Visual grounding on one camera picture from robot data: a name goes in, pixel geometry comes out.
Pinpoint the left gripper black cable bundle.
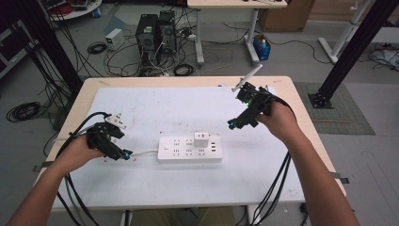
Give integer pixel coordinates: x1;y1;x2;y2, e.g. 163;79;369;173
42;111;113;226

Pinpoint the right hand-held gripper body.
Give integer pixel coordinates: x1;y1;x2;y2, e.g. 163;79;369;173
231;63;274;127

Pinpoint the small white equipment box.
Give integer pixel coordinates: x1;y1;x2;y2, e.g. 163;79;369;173
104;27;127;52

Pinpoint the grey floor mat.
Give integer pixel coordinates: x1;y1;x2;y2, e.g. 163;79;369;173
293;81;376;137

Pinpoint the black computer tower green label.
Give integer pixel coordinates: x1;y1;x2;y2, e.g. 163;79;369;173
135;13;160;77

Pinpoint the right gripper black cable bundle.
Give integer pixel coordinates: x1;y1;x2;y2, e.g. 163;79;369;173
249;93;298;226

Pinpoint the dark equipment rack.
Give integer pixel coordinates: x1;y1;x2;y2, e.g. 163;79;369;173
0;19;38;80

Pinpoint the white power strip cable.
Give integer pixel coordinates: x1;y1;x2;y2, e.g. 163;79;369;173
129;149;160;157

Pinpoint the black metal frame post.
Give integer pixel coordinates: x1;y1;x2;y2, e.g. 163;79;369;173
308;0;399;110
11;0;85;96

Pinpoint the white table leg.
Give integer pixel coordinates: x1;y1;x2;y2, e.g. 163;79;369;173
246;204;260;226

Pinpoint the pile of cables and parts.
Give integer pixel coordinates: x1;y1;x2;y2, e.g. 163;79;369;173
368;42;399;73

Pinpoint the large coil of black cable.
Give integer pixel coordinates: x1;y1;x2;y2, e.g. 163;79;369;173
6;101;42;123

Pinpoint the white power strip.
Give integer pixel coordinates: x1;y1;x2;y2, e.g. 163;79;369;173
156;135;224;164

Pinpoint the person's right hand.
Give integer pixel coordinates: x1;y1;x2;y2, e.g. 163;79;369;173
255;100;305;143

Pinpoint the white metal stand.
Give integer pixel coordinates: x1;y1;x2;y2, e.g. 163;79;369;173
317;0;371;65

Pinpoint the black computer tower with fan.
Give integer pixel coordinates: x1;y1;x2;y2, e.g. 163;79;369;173
157;9;178;64

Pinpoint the brown cardboard box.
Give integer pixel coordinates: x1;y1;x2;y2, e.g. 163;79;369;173
257;0;316;33

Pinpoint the white charger plug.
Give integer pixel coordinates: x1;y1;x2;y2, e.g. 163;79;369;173
193;131;211;149

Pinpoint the person's left hand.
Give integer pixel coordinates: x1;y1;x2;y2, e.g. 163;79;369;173
56;135;105;173

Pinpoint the white-legged wooden desk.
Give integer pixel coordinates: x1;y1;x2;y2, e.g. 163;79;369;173
186;0;289;68

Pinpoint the gripper black cable bundle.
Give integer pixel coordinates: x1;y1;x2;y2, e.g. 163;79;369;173
42;111;113;226
249;93;298;226

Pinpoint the round white table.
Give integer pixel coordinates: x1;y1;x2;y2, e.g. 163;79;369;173
40;0;104;22

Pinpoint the blue box with bottle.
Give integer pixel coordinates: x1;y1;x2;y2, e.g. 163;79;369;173
252;33;273;62

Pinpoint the light wooden table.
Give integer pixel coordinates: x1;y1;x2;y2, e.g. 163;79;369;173
33;75;348;215

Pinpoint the white table mat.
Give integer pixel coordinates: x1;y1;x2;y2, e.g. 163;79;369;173
51;86;306;211

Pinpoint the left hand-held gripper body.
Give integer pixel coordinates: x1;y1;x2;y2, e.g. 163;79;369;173
86;112;128;155

